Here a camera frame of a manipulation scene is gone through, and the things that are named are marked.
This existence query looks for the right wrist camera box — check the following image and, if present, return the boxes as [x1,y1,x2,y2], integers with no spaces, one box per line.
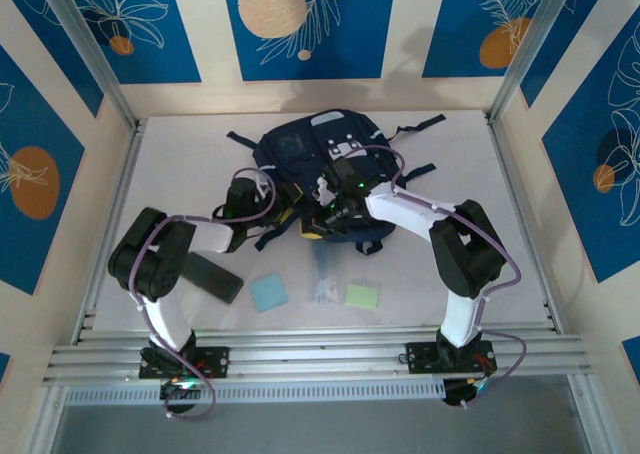
[313,176,336,205]

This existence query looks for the grey slotted cable duct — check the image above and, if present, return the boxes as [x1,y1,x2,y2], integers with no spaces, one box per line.
[64,379,446,406]

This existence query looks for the aluminium frame post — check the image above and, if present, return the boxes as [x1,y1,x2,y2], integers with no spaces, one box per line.
[487,0,614,125]
[37,0,141,130]

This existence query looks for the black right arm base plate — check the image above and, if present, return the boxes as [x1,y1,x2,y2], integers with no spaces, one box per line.
[405,341,499,375]

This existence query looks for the green sticky note pad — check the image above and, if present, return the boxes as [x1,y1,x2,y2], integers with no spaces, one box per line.
[344,282,381,311]

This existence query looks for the navy blue backpack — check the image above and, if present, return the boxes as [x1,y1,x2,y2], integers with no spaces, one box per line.
[225,108,446,255]

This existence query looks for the clear plastic pen bag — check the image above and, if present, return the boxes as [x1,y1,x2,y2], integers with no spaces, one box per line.
[309,243,346,306]

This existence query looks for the aluminium mounting rail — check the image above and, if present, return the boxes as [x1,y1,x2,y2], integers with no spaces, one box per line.
[42,323,594,388]

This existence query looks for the blue sticky note pad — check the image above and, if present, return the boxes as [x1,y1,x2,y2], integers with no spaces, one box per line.
[248,272,290,315]

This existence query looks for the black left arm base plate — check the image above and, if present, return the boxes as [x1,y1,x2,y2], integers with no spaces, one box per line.
[138,346,231,380]

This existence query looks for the black pencil case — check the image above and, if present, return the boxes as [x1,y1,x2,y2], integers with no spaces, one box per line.
[182,251,246,304]

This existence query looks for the black controller board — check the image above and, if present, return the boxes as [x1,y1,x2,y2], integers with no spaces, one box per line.
[159,378,211,410]
[442,376,489,409]

